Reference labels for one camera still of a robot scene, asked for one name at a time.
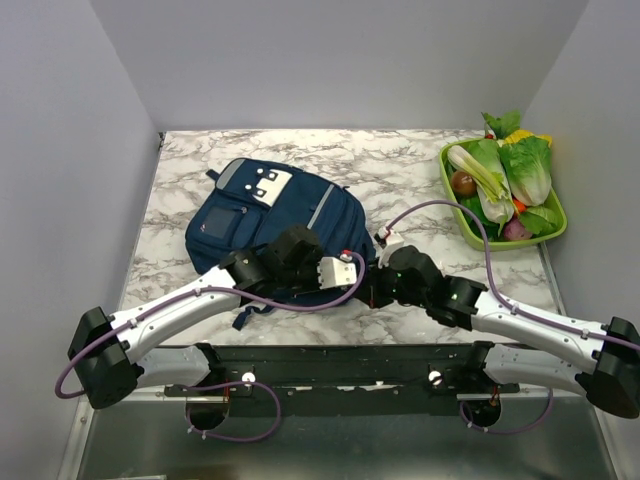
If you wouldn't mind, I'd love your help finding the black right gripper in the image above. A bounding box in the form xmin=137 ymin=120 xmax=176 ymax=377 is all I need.
xmin=350 ymin=255 xmax=429 ymax=308

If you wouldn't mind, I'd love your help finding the navy blue student backpack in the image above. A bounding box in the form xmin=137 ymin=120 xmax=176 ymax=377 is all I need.
xmin=184 ymin=157 xmax=377 ymax=330

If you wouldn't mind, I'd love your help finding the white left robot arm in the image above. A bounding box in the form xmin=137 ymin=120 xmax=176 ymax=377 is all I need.
xmin=68 ymin=225 xmax=323 ymax=410

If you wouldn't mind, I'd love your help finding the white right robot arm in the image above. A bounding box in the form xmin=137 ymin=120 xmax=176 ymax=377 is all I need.
xmin=355 ymin=246 xmax=639 ymax=419

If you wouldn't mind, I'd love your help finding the green plastic vegetable tray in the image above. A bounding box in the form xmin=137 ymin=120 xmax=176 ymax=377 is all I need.
xmin=440 ymin=135 xmax=568 ymax=251

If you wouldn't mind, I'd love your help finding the brown round fruit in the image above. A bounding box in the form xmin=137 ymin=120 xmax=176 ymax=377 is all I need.
xmin=449 ymin=171 xmax=477 ymax=198

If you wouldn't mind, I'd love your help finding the purple onion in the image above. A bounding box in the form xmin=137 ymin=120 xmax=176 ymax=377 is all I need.
xmin=502 ymin=216 xmax=533 ymax=242

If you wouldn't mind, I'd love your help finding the white green bok choy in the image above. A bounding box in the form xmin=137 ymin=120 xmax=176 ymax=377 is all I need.
xmin=446 ymin=138 xmax=515 ymax=227

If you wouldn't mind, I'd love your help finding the green lettuce head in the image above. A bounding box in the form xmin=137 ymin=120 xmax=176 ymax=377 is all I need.
xmin=499 ymin=136 xmax=552 ymax=206

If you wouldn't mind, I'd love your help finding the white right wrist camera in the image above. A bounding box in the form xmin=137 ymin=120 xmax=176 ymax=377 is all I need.
xmin=374 ymin=226 xmax=405 ymax=268

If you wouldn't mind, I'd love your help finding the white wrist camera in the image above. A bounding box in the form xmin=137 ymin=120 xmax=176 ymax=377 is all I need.
xmin=317 ymin=254 xmax=357 ymax=290
xmin=374 ymin=226 xmax=405 ymax=268

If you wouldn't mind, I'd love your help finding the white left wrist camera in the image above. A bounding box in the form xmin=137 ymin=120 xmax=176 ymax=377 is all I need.
xmin=317 ymin=254 xmax=357 ymax=290

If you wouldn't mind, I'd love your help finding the black mounting rail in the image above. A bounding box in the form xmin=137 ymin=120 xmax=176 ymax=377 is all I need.
xmin=136 ymin=342 xmax=499 ymax=417

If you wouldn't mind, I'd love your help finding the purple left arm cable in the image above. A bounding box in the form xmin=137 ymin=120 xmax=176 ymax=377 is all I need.
xmin=54 ymin=250 xmax=369 ymax=443

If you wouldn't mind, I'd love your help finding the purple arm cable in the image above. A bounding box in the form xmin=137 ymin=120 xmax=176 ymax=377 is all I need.
xmin=379 ymin=199 xmax=640 ymax=435
xmin=54 ymin=250 xmax=369 ymax=443

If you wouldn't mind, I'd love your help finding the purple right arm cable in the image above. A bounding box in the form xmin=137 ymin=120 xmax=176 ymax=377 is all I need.
xmin=379 ymin=199 xmax=640 ymax=435

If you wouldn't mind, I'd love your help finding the aluminium frame rail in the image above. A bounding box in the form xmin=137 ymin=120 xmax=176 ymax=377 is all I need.
xmin=57 ymin=399 xmax=94 ymax=480

